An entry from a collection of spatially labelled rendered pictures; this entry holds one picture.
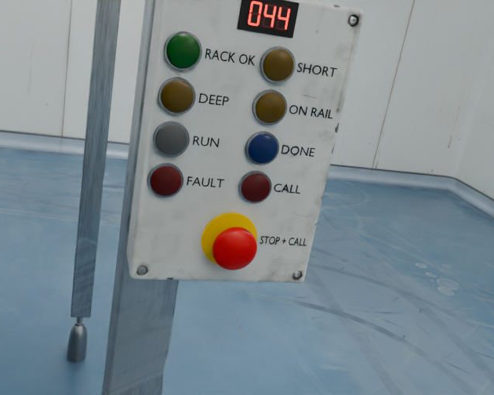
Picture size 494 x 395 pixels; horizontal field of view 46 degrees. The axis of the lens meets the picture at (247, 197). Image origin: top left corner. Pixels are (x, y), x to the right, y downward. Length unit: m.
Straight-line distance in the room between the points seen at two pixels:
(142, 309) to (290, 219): 0.19
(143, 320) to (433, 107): 4.34
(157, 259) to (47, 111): 3.63
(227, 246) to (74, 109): 3.65
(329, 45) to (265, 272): 0.22
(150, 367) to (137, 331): 0.05
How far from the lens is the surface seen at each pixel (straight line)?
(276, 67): 0.49
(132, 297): 0.61
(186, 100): 0.47
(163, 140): 0.48
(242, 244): 0.50
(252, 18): 0.48
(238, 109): 0.49
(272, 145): 0.50
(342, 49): 0.52
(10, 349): 2.06
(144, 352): 0.65
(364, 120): 4.58
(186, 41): 0.47
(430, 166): 4.98
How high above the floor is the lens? 1.17
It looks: 18 degrees down
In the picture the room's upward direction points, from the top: 10 degrees clockwise
